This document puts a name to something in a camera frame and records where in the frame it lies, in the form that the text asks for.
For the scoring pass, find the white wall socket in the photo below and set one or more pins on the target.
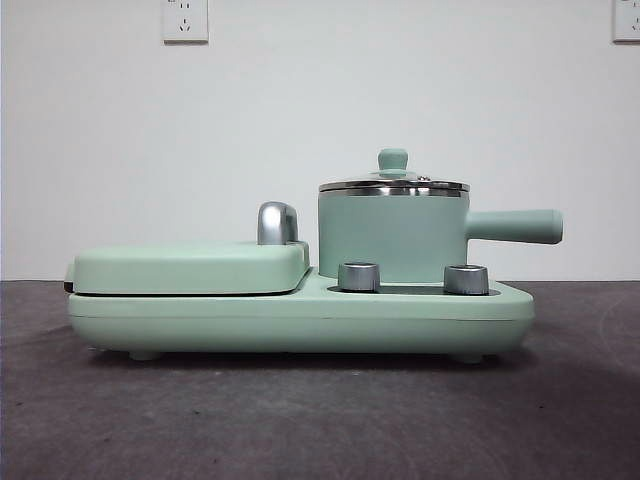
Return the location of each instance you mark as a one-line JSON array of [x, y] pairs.
[[185, 22], [627, 22]]

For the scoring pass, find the green breakfast machine base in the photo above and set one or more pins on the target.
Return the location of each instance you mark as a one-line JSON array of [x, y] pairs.
[[300, 325]]

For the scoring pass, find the glass lid with green knob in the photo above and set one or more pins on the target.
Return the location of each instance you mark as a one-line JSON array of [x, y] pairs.
[[393, 160]]

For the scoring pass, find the silver control knob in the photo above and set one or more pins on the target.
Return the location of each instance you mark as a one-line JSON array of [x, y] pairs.
[[357, 276], [465, 280]]

